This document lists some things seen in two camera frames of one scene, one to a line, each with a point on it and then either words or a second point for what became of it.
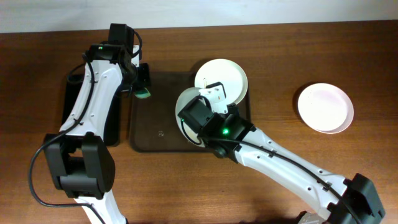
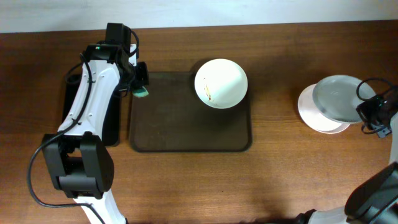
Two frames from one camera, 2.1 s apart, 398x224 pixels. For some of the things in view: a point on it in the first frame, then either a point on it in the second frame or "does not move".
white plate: [326, 107] does not move
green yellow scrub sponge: [142, 94] does not move
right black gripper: [232, 109] → [369, 111]
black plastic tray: [73, 87] does not move
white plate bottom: [184, 99] → [335, 96]
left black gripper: [143, 76] does not move
